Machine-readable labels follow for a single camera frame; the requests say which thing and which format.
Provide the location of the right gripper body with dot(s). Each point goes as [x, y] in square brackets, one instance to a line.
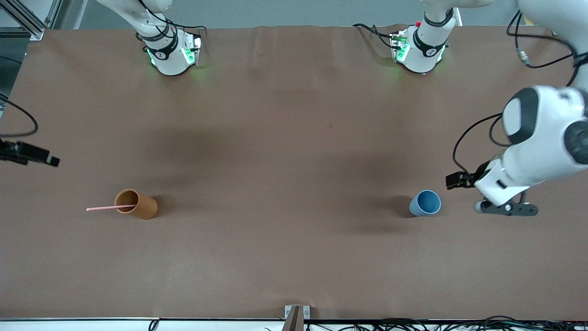
[14, 152]

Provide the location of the blue cup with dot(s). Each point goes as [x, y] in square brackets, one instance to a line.
[425, 204]

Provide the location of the brown cylindrical cup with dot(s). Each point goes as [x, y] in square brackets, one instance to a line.
[144, 209]

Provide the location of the right base connector plate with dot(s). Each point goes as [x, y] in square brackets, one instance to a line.
[195, 48]

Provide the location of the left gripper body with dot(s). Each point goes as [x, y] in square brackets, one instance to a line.
[480, 172]

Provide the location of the pink straw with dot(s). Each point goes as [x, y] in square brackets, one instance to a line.
[105, 208]

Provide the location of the base connector plate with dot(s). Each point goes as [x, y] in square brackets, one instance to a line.
[195, 48]
[398, 46]

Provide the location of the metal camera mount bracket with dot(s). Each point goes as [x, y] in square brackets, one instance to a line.
[296, 312]

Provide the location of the brown table cover sheet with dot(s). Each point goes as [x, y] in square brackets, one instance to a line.
[294, 253]

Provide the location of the aluminium frame extrusion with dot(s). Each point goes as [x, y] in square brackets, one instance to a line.
[27, 23]

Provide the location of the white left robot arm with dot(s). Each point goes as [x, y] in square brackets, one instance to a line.
[542, 138]

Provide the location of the left base connector plate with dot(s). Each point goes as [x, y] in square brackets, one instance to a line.
[398, 46]

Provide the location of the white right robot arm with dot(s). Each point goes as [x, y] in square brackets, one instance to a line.
[170, 62]

